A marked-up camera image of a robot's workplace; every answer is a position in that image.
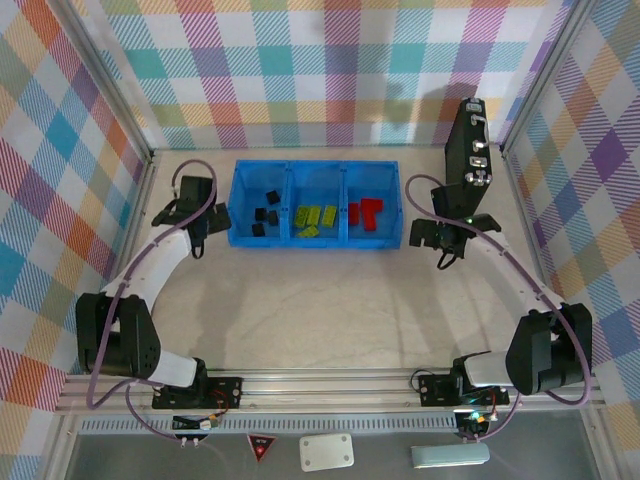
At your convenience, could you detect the small wire connector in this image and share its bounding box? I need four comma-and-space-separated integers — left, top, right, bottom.
172, 414, 221, 432

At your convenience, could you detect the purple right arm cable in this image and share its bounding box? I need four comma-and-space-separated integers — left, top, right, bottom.
404, 173, 599, 444

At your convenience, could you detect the grey slotted cable duct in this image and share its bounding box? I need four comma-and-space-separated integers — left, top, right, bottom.
79, 417, 461, 436

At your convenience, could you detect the red triangular sticker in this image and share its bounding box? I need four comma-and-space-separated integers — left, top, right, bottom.
246, 433, 277, 464

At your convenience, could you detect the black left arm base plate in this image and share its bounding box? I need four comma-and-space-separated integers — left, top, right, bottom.
151, 375, 245, 411

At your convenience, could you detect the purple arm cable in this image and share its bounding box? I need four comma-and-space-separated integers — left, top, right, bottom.
404, 173, 599, 444
87, 159, 219, 449

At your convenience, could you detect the aluminium side rail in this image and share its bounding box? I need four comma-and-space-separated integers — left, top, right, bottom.
87, 149, 161, 374

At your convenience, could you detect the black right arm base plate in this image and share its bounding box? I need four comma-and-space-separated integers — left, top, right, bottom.
417, 372, 511, 407

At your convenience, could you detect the white rectangular plate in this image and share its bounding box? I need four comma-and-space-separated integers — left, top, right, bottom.
298, 432, 355, 473

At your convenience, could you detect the aluminium frame post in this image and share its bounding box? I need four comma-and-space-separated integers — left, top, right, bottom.
49, 0, 156, 161
499, 0, 596, 156

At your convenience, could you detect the blue three-compartment bin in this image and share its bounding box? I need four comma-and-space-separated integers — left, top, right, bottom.
227, 159, 404, 250

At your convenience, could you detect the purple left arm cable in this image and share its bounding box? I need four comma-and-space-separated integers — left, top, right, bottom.
87, 159, 219, 449

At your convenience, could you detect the controller board with green light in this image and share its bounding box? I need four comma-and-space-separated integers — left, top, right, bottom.
454, 409, 499, 441

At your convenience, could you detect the grey oblong box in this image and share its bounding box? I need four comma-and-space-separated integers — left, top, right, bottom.
410, 442, 491, 470

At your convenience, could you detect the black briefcase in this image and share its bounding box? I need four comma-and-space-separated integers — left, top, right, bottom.
444, 97, 496, 221

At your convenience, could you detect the aluminium frame rail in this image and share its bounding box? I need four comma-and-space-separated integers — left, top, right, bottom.
54, 369, 606, 416

